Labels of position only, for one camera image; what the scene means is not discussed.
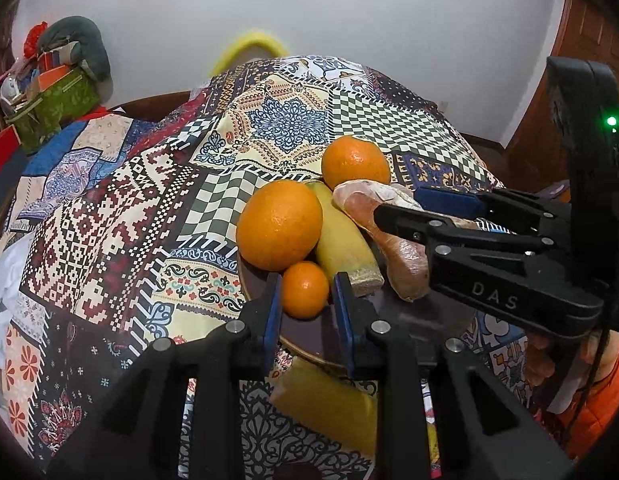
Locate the medium tangerine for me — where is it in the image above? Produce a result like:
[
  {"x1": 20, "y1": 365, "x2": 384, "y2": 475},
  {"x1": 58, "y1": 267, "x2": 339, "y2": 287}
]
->
[{"x1": 321, "y1": 136, "x2": 393, "y2": 192}]

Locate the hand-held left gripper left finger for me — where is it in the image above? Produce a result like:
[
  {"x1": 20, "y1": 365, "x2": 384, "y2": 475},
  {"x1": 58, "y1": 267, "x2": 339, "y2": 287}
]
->
[{"x1": 46, "y1": 272, "x2": 283, "y2": 480}]

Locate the wooden door frame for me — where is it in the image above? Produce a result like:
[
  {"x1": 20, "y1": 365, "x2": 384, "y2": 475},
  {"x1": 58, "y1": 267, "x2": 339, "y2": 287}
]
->
[{"x1": 502, "y1": 0, "x2": 619, "y2": 193}]

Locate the dark purple plate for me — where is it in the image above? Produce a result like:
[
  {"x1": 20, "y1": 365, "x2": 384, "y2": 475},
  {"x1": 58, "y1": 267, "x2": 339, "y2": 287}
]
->
[{"x1": 238, "y1": 240, "x2": 477, "y2": 375}]

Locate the red box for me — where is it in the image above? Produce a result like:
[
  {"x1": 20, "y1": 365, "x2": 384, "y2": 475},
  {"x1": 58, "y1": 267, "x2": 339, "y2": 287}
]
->
[{"x1": 0, "y1": 125, "x2": 30, "y2": 212}]

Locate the small tangerine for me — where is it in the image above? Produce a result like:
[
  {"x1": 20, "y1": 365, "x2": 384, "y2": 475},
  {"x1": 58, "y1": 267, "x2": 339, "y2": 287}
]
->
[{"x1": 280, "y1": 261, "x2": 331, "y2": 321}]

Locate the yellow banana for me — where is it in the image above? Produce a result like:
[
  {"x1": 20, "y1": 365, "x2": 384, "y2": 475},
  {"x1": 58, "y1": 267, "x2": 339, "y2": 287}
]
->
[{"x1": 304, "y1": 181, "x2": 385, "y2": 297}]

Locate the orange box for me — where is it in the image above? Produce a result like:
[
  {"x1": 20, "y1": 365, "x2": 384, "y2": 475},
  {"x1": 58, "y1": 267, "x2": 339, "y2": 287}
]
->
[{"x1": 36, "y1": 64, "x2": 73, "y2": 89}]

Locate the wooden bed frame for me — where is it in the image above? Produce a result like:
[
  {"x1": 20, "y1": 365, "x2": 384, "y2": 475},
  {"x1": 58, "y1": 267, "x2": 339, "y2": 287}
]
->
[{"x1": 106, "y1": 91, "x2": 196, "y2": 122}]

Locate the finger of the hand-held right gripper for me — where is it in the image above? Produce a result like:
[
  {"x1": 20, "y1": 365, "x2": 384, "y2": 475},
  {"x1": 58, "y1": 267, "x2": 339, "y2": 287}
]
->
[
  {"x1": 416, "y1": 184, "x2": 571, "y2": 237},
  {"x1": 373, "y1": 202, "x2": 556, "y2": 262}
]

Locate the large orange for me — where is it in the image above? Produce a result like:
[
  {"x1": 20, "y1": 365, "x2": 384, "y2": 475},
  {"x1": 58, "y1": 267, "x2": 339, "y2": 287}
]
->
[{"x1": 236, "y1": 180, "x2": 324, "y2": 272}]

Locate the red plastic bag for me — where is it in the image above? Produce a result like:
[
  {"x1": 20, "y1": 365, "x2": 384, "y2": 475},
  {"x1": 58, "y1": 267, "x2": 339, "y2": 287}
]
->
[{"x1": 24, "y1": 21, "x2": 49, "y2": 56}]

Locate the green storage basket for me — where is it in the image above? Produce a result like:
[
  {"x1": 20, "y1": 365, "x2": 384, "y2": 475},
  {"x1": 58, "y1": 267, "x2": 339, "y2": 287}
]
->
[{"x1": 3, "y1": 67, "x2": 101, "y2": 154}]

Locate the grey plush pillow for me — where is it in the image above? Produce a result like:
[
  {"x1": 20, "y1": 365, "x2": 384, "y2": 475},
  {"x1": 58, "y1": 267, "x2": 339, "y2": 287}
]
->
[{"x1": 36, "y1": 16, "x2": 113, "y2": 84}]

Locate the yellow sponge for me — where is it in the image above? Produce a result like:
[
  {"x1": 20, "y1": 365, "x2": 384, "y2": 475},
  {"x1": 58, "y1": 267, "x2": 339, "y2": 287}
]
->
[{"x1": 269, "y1": 357, "x2": 381, "y2": 457}]

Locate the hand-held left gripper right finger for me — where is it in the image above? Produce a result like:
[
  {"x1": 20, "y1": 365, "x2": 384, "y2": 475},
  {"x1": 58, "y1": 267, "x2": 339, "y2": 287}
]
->
[{"x1": 333, "y1": 271, "x2": 575, "y2": 480}]

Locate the blue cloth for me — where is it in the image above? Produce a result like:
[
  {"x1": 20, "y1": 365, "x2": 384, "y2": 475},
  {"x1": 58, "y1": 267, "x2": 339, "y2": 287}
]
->
[{"x1": 20, "y1": 119, "x2": 111, "y2": 182}]

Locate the patchwork printed blanket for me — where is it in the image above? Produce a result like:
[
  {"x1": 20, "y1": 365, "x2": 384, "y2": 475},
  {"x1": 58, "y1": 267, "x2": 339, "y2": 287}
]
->
[{"x1": 2, "y1": 54, "x2": 530, "y2": 480}]

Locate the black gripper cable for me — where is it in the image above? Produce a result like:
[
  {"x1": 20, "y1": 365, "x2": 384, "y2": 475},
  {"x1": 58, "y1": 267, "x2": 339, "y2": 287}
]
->
[{"x1": 572, "y1": 330, "x2": 613, "y2": 433}]

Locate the person's right hand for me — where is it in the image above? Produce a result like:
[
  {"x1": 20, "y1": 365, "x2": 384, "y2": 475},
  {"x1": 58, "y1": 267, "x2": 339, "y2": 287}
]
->
[{"x1": 526, "y1": 332, "x2": 560, "y2": 391}]

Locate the white cloth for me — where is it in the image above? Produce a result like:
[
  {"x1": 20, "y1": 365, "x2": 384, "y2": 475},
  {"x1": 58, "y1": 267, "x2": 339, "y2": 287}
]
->
[{"x1": 0, "y1": 242, "x2": 26, "y2": 362}]

